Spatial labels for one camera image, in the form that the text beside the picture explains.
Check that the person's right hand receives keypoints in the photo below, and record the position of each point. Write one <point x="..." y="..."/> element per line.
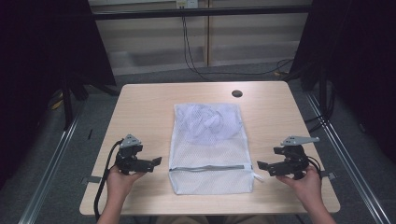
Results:
<point x="309" y="188"/>

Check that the white wall power outlet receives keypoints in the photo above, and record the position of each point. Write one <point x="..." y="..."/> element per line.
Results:
<point x="186" y="3"/>

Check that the white mesh laundry bag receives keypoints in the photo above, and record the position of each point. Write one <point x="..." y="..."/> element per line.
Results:
<point x="211" y="158"/>

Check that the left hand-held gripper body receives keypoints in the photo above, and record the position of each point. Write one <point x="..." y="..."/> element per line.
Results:
<point x="127" y="155"/>

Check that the black curtain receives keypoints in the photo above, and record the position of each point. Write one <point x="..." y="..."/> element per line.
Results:
<point x="358" y="62"/>
<point x="37" y="62"/>

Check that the grey tape strip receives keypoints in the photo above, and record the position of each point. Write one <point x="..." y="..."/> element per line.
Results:
<point x="91" y="179"/>
<point x="330" y="175"/>

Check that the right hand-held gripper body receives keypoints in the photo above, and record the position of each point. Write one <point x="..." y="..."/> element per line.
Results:
<point x="294" y="161"/>

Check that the black metal stand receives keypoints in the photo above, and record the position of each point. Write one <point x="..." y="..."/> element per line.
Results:
<point x="67" y="105"/>

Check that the metal floor rail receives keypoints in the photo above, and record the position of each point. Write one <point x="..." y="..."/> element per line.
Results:
<point x="51" y="168"/>
<point x="345" y="155"/>

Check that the pale garment inside mesh bag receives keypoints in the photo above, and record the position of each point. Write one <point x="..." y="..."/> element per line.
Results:
<point x="208" y="123"/>

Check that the round black table grommet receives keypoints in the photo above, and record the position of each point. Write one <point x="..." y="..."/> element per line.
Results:
<point x="237" y="93"/>

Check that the black horizontal metal bar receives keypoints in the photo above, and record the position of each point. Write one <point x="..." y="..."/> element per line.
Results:
<point x="202" y="12"/>

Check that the person's left hand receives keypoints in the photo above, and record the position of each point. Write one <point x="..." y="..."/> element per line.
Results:
<point x="120" y="183"/>

